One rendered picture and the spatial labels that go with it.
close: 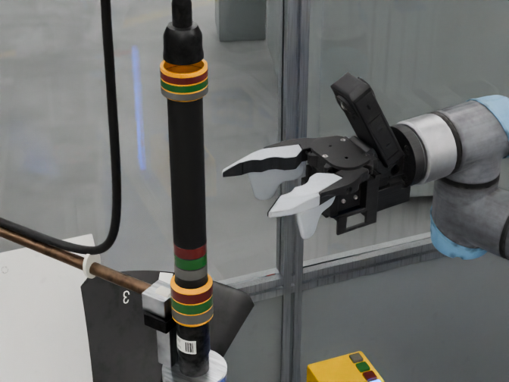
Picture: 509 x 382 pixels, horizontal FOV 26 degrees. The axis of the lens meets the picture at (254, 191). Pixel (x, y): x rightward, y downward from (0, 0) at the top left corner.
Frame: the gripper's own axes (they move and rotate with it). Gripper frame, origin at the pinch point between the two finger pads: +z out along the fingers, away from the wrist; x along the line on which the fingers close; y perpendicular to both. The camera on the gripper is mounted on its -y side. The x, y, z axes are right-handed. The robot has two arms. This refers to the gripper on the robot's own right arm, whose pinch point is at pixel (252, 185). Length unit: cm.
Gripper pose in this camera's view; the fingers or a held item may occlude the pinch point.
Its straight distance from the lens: 114.1
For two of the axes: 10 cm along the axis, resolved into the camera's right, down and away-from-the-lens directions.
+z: -8.6, 2.6, -4.4
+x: -5.1, -4.4, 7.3
